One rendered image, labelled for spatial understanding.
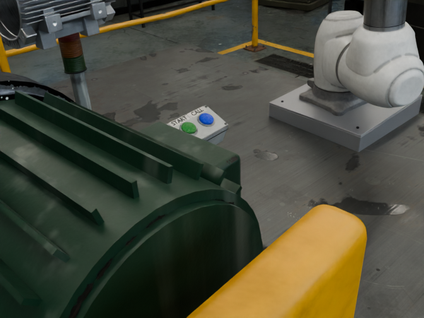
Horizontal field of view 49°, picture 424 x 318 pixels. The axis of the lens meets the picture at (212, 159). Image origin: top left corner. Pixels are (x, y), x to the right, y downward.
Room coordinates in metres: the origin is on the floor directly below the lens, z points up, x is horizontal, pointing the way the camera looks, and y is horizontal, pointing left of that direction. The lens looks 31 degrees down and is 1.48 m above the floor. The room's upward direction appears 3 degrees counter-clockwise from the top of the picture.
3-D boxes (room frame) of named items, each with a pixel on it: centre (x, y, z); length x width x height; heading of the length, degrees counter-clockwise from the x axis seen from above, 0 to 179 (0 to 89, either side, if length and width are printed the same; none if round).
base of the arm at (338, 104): (1.38, -0.40, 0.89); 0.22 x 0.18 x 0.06; 32
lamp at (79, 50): (1.27, 0.38, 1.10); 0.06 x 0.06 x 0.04
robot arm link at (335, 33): (1.35, -0.41, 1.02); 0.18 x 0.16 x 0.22; 16
